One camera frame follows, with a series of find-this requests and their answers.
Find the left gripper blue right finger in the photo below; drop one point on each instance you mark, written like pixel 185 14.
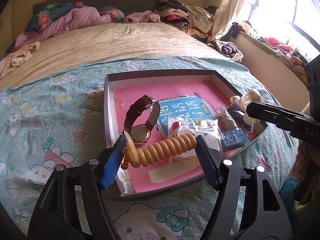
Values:
pixel 210 160

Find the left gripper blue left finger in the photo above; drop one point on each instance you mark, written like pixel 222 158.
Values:
pixel 112 158

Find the small stud earrings card bag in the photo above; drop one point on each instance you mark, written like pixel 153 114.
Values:
pixel 208 129

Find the maroon leather strap wristwatch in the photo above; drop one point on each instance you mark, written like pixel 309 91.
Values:
pixel 141 118

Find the red ball earrings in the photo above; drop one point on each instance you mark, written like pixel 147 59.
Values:
pixel 173 127

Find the black beaded item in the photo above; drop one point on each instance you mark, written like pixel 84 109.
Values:
pixel 238 115

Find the cream plastic hair claw clip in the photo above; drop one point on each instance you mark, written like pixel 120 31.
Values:
pixel 244 100

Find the yellow bangles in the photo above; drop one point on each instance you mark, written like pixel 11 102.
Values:
pixel 226 123

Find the clothes on window ledge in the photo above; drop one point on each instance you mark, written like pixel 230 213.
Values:
pixel 292 58

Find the hello kitty teal blanket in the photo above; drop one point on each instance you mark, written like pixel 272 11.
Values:
pixel 51 122

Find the shallow dark cardboard box tray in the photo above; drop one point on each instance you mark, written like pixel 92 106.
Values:
pixel 144 78

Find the bag stuffed with clothes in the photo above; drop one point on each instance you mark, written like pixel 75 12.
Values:
pixel 227 49

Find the beige bed sheet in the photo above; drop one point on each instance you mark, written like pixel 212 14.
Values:
pixel 112 41

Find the cream curtain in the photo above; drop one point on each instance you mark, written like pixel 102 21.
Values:
pixel 226 14

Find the pile of mixed clothes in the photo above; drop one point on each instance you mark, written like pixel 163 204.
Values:
pixel 192 20

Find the peach child garment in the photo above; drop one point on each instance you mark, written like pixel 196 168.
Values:
pixel 16 59

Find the pink fuzzy garment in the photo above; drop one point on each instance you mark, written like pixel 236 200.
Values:
pixel 142 17

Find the pink crumpled quilt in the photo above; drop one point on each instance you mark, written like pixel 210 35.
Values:
pixel 75 19

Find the floral dark blue pillow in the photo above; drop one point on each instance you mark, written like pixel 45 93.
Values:
pixel 53 11

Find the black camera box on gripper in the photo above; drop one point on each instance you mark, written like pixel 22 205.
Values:
pixel 312 71

